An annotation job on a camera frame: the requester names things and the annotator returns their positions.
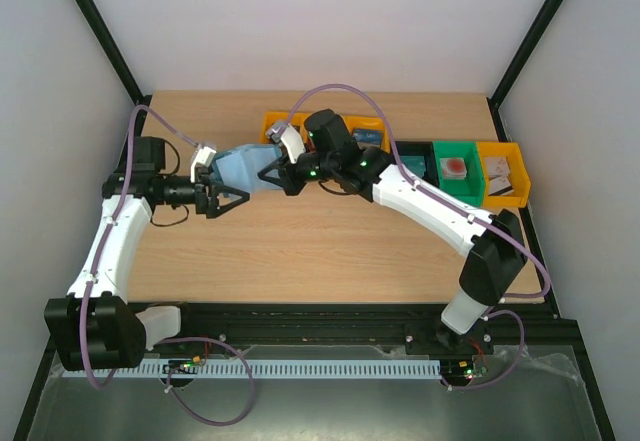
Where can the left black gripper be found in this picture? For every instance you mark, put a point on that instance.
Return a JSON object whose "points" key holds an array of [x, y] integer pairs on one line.
{"points": [[209, 204]]}

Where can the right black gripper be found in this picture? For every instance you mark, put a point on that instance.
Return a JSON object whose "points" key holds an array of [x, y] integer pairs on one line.
{"points": [[290, 176]]}

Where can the teal leather card holder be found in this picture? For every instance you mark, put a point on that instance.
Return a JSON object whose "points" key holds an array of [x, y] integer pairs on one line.
{"points": [[238, 167]]}

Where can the white pink credit card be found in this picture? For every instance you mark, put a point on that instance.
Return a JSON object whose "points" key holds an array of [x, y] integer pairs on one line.
{"points": [[499, 186]]}

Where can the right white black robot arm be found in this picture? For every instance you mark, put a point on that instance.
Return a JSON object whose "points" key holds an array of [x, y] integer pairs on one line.
{"points": [[489, 243]]}

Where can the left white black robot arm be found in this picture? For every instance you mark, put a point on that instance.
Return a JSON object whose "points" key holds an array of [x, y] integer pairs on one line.
{"points": [[93, 325]]}

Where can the blue card stack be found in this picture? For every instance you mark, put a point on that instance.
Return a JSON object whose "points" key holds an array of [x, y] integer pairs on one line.
{"points": [[368, 137]]}

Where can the teal card stack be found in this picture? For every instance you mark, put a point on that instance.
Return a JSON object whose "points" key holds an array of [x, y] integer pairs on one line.
{"points": [[415, 164]]}

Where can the red white card stack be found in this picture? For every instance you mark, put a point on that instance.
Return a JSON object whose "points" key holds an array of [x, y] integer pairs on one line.
{"points": [[453, 168]]}

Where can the white pink card stack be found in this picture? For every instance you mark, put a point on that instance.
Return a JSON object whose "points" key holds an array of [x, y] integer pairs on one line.
{"points": [[497, 166]]}

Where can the orange bin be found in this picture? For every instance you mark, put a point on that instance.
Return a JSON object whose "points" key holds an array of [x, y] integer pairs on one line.
{"points": [[518, 175], [273, 117], [353, 122]]}

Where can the black bin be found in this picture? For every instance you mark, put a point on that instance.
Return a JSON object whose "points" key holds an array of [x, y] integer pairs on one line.
{"points": [[420, 148]]}

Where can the green bin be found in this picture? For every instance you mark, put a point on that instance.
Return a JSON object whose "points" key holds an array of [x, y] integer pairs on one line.
{"points": [[471, 189]]}

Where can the far right orange bin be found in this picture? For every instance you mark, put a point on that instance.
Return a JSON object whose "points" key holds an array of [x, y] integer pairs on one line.
{"points": [[518, 175]]}

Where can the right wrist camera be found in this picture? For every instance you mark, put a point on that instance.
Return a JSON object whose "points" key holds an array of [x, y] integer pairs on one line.
{"points": [[285, 135]]}

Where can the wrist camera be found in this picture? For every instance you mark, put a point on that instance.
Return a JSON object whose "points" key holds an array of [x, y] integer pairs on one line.
{"points": [[285, 135], [202, 158]]}

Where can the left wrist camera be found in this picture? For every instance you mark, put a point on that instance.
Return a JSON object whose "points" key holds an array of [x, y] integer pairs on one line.
{"points": [[202, 158]]}

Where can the light blue cable duct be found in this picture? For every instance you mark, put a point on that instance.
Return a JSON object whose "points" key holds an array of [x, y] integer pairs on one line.
{"points": [[385, 369]]}

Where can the left black frame post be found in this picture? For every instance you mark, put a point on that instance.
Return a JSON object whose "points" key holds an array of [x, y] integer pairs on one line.
{"points": [[105, 39]]}

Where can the black frame post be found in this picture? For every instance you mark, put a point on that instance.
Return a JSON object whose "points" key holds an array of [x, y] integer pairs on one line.
{"points": [[105, 39], [533, 36]]}

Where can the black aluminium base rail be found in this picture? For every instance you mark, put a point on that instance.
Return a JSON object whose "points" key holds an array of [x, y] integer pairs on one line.
{"points": [[244, 324]]}

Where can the right black frame post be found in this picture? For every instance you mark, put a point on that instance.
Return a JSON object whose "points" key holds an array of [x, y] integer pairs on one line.
{"points": [[533, 36]]}

